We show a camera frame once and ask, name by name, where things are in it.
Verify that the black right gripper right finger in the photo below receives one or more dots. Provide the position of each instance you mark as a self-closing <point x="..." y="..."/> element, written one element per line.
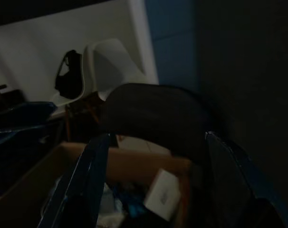
<point x="232" y="190"/>

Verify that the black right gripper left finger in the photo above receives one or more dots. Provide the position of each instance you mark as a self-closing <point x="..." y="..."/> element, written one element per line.
<point x="75" y="190"/>

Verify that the blue plastic wrapper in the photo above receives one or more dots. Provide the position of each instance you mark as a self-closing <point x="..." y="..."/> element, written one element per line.
<point x="126" y="202"/>

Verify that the brown cardboard box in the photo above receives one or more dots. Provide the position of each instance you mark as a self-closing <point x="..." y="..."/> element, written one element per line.
<point x="139" y="164"/>

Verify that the small white carton box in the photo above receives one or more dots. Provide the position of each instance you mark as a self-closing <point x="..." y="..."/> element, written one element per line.
<point x="161" y="190"/>

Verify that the dark blue plastic bag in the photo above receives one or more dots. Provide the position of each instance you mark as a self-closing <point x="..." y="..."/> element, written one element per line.
<point x="15" y="142"/>

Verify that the black bag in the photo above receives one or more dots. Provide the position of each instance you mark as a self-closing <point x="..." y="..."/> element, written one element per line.
<point x="68" y="83"/>

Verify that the black rounded chair back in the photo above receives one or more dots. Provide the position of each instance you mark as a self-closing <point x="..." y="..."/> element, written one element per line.
<point x="153" y="111"/>

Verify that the white shell chair wooden legs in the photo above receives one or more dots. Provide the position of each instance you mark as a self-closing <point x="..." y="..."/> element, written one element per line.
<point x="106" y="61"/>

